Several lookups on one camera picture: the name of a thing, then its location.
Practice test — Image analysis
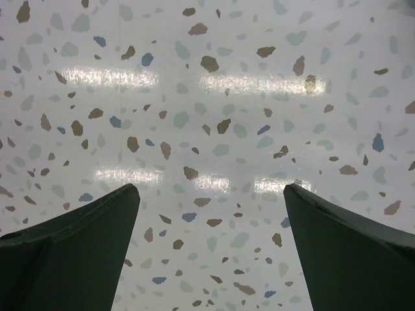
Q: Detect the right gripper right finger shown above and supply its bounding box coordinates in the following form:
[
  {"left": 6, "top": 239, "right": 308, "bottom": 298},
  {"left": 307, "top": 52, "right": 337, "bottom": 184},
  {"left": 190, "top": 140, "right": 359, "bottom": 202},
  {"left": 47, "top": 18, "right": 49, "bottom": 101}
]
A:
[{"left": 283, "top": 184, "right": 414, "bottom": 310}]

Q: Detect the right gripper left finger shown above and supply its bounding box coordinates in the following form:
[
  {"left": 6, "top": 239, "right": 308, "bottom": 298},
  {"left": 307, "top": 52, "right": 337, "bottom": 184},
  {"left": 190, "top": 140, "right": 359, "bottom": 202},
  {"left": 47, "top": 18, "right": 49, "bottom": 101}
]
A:
[{"left": 1, "top": 184, "right": 140, "bottom": 310}]

